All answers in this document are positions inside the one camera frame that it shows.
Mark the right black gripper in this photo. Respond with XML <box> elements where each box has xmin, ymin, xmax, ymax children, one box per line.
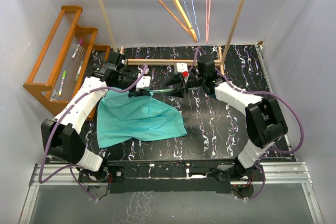
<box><xmin>164</xmin><ymin>73</ymin><xmax>205</xmax><ymax>97</ymax></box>

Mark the green plastic hanger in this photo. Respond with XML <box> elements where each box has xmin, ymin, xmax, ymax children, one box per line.
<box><xmin>148</xmin><ymin>89</ymin><xmax>174</xmax><ymax>94</ymax></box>

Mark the teal t shirt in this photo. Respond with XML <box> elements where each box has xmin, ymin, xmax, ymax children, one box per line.
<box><xmin>97</xmin><ymin>90</ymin><xmax>187</xmax><ymax>148</ymax></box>

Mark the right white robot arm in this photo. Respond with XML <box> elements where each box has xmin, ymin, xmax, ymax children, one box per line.
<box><xmin>164</xmin><ymin>60</ymin><xmax>288</xmax><ymax>180</ymax></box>

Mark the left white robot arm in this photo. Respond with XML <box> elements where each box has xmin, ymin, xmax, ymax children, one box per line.
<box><xmin>41</xmin><ymin>52</ymin><xmax>151</xmax><ymax>182</ymax></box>

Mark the dark green marker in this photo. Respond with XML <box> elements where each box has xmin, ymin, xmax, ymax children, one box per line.
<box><xmin>75</xmin><ymin>60</ymin><xmax>83</xmax><ymax>82</ymax></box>

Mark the green cap marker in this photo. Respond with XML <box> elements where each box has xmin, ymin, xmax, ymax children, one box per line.
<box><xmin>58</xmin><ymin>70</ymin><xmax>67</xmax><ymax>97</ymax></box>

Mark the purple cap marker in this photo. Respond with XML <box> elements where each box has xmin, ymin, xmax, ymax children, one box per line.
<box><xmin>71</xmin><ymin>39</ymin><xmax>83</xmax><ymax>60</ymax></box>

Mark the grey small block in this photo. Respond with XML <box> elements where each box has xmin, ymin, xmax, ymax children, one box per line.
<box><xmin>50</xmin><ymin>90</ymin><xmax>58</xmax><ymax>101</ymax></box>

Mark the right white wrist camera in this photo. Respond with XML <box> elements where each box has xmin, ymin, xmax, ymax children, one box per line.
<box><xmin>174</xmin><ymin>62</ymin><xmax>188</xmax><ymax>78</ymax></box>

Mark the wooden clothes rack frame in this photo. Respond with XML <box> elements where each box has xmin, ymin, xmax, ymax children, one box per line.
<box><xmin>97</xmin><ymin>0</ymin><xmax>245</xmax><ymax>67</ymax></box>

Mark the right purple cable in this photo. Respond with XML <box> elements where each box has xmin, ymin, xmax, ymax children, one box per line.
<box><xmin>187</xmin><ymin>46</ymin><xmax>305</xmax><ymax>201</ymax></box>

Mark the purple cable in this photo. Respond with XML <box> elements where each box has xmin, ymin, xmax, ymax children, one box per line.
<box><xmin>38</xmin><ymin>63</ymin><xmax>148</xmax><ymax>201</ymax></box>
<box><xmin>187</xmin><ymin>46</ymin><xmax>305</xmax><ymax>201</ymax></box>

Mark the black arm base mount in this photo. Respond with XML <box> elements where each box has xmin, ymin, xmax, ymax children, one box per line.
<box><xmin>79</xmin><ymin>159</ymin><xmax>265</xmax><ymax>194</ymax></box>

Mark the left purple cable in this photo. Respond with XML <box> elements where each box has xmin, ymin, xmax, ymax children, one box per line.
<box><xmin>38</xmin><ymin>63</ymin><xmax>148</xmax><ymax>201</ymax></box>

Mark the blue wire hanger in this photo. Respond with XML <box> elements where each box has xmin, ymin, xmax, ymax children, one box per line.
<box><xmin>177</xmin><ymin>0</ymin><xmax>201</xmax><ymax>41</ymax></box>

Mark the pink wire hanger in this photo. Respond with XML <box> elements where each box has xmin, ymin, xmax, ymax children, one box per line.
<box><xmin>205</xmin><ymin>0</ymin><xmax>212</xmax><ymax>44</ymax></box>

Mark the aluminium rail frame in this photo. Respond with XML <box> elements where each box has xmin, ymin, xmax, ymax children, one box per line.
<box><xmin>19</xmin><ymin>162</ymin><xmax>324</xmax><ymax>223</ymax></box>

